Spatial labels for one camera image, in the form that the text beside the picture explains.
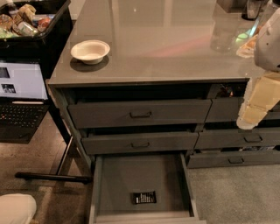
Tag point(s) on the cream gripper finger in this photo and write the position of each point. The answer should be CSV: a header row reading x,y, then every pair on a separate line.
x,y
261,95

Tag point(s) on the black rxbar chocolate wrapper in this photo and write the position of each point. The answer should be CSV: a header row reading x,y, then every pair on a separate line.
x,y
144,197

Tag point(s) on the white robot base corner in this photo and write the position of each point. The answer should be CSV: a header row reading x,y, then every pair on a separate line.
x,y
17,208

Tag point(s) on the grey middle right drawer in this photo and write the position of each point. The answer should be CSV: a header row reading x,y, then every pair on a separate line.
x,y
230,138

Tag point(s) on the grey top right drawer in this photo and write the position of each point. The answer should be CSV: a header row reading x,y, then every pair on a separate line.
x,y
227,109

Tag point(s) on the dark cup on counter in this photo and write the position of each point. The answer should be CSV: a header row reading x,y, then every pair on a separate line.
x,y
252,9

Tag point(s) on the grey bottom right drawer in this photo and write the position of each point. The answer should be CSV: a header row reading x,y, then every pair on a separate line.
x,y
233,158

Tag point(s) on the grey middle left drawer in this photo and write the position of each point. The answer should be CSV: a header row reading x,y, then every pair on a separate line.
x,y
142,142

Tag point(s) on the grey top left drawer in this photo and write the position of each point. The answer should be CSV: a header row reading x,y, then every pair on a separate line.
x,y
138,113

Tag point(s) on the open grey bottom left drawer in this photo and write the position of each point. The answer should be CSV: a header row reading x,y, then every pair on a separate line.
x,y
116,178

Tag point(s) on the clear plastic cup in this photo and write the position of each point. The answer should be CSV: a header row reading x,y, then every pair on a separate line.
x,y
223,32

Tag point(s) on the white paper bowl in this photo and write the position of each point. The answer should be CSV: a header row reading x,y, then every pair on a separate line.
x,y
90,52

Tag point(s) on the black laptop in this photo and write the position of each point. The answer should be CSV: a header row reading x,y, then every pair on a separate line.
x,y
23,101

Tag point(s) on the black bin of snacks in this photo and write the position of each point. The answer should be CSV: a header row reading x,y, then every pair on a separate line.
x,y
46,47

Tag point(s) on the grey cabinet frame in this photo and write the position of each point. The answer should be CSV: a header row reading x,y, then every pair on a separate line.
x,y
66,94

